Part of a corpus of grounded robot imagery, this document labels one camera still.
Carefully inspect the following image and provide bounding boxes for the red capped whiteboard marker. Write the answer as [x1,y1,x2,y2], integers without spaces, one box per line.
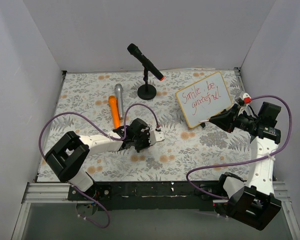
[199,119,210,123]

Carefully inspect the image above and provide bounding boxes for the yellow framed whiteboard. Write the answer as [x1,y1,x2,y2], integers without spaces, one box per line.
[175,71,233,129]

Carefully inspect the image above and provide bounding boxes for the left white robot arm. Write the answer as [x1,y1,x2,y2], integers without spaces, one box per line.
[44,118,153,200]

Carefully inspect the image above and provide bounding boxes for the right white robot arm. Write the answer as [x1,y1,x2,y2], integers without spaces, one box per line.
[209,102,282,231]

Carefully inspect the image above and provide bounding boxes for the floral table mat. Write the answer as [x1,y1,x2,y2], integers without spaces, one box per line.
[42,69,252,182]

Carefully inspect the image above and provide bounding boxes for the black microphone stand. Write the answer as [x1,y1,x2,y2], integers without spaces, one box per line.
[137,67,157,101]

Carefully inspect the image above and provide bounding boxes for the silver microphone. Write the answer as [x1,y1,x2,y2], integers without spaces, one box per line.
[114,83,125,120]

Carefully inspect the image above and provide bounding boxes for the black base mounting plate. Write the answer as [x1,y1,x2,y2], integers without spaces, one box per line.
[67,181,241,213]

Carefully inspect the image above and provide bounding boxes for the black microphone orange tip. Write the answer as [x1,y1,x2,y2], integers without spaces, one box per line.
[127,43,165,81]

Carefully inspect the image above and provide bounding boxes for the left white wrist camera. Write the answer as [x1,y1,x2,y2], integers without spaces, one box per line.
[149,127,165,146]

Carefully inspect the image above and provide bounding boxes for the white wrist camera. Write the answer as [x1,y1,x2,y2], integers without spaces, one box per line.
[234,91,252,115]
[149,127,165,146]

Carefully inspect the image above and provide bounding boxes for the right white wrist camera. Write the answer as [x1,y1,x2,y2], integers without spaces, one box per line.
[234,91,252,115]

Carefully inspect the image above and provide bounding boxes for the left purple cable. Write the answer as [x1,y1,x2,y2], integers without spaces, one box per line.
[38,103,161,229]

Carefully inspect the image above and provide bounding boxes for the purple cable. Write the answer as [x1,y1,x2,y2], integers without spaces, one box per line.
[186,94,292,219]
[38,103,161,229]

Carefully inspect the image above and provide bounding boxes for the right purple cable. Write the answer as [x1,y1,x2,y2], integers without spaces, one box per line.
[186,94,292,219]

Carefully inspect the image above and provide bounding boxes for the aluminium frame rail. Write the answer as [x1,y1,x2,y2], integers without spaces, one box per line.
[22,182,73,204]

